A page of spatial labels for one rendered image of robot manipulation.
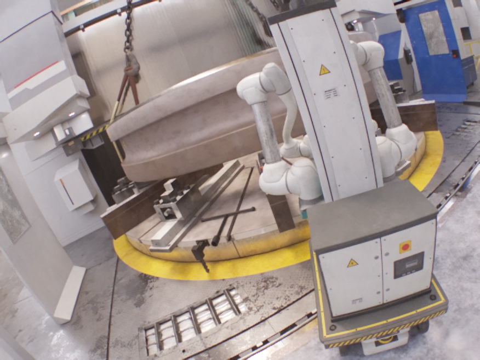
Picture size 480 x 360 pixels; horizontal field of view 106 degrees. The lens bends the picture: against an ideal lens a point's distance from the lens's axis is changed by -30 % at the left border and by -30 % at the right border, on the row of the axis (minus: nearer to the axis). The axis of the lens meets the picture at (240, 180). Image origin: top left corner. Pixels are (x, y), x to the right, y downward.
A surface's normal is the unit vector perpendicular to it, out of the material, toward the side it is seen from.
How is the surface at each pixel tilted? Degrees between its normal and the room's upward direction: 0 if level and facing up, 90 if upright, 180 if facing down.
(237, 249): 90
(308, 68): 90
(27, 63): 90
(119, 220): 90
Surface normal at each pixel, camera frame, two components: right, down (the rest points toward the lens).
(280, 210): -0.01, 0.35
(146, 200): 0.65, 0.02
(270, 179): -0.60, 0.26
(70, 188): 0.34, 0.21
